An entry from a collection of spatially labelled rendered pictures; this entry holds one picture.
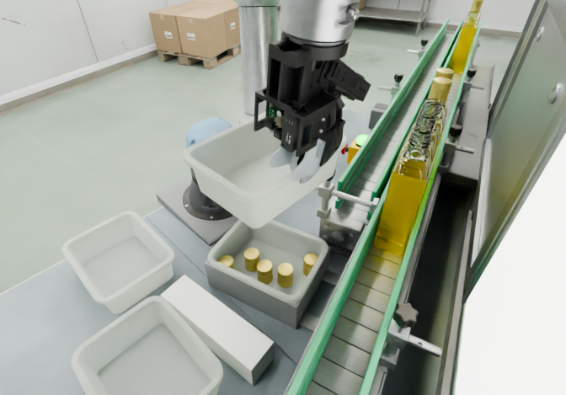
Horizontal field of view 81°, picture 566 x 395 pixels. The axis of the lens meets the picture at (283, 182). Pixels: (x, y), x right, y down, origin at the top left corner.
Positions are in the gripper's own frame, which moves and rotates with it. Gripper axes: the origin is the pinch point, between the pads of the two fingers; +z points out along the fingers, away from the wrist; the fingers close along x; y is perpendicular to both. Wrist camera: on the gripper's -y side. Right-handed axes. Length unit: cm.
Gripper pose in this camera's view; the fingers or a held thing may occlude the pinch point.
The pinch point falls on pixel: (303, 172)
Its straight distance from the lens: 49.3
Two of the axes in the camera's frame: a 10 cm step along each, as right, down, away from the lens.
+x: 7.4, 5.0, -4.5
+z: -0.9, 7.4, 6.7
